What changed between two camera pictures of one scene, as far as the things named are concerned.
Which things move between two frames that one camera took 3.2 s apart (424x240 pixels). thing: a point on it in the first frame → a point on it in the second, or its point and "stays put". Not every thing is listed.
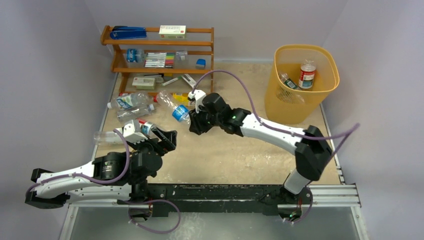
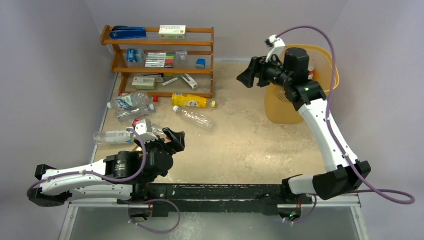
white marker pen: (170, 81) stays put
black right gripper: (198, 120) → (260, 72)
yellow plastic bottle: (182, 98) stays put
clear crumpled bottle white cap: (132, 114) stays put
